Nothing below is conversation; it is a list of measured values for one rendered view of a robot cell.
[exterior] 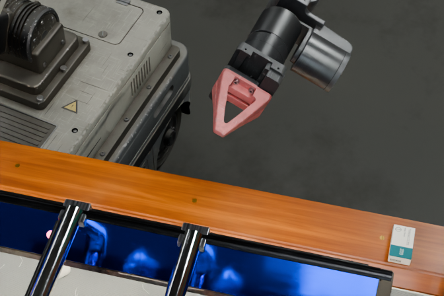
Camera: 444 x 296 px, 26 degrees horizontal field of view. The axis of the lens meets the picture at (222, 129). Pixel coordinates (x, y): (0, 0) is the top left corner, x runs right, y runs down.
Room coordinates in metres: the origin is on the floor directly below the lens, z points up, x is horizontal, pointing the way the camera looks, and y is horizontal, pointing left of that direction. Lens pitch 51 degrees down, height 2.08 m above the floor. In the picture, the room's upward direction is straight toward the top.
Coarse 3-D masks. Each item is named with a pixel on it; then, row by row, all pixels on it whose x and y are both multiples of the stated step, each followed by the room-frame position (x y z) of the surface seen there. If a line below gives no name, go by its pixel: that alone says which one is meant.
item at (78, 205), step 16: (80, 208) 0.67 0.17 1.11; (64, 224) 0.64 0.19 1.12; (80, 224) 0.65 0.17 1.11; (192, 224) 0.65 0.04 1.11; (48, 240) 0.62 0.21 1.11; (64, 240) 0.62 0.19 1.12; (192, 240) 0.62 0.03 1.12; (48, 256) 0.60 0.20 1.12; (64, 256) 0.60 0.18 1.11; (176, 256) 0.60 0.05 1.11; (192, 256) 0.60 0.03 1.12; (48, 272) 0.57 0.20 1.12; (176, 272) 0.57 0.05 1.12; (192, 272) 0.58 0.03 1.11; (32, 288) 0.56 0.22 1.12; (48, 288) 0.56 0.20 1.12; (176, 288) 0.55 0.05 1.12
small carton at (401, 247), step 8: (392, 232) 0.85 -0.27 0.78; (400, 232) 0.85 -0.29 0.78; (408, 232) 0.85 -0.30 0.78; (392, 240) 0.83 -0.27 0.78; (400, 240) 0.83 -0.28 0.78; (408, 240) 0.83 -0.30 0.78; (392, 248) 0.82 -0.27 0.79; (400, 248) 0.82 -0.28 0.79; (408, 248) 0.82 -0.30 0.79; (392, 256) 0.81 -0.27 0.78; (400, 256) 0.80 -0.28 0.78; (408, 256) 0.80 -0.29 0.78; (408, 264) 0.80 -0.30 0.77
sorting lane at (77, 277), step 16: (0, 256) 0.83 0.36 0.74; (16, 256) 0.83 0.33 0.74; (0, 272) 0.80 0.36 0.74; (16, 272) 0.80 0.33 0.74; (32, 272) 0.80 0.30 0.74; (80, 272) 0.80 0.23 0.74; (96, 272) 0.80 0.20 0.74; (0, 288) 0.77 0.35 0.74; (16, 288) 0.77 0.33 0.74; (64, 288) 0.77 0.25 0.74; (80, 288) 0.77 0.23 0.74; (96, 288) 0.77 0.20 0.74; (112, 288) 0.77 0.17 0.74; (128, 288) 0.77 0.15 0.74; (144, 288) 0.77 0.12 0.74; (160, 288) 0.77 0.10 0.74
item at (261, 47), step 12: (252, 36) 0.86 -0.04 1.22; (264, 36) 0.85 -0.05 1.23; (276, 36) 0.85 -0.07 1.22; (240, 48) 0.80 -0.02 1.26; (252, 48) 0.81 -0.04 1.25; (264, 48) 0.83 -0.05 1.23; (276, 48) 0.84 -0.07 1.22; (240, 60) 0.80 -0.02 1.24; (252, 60) 0.80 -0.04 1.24; (264, 60) 0.80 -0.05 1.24; (276, 60) 0.82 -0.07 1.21; (252, 72) 0.80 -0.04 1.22; (276, 72) 0.78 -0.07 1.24
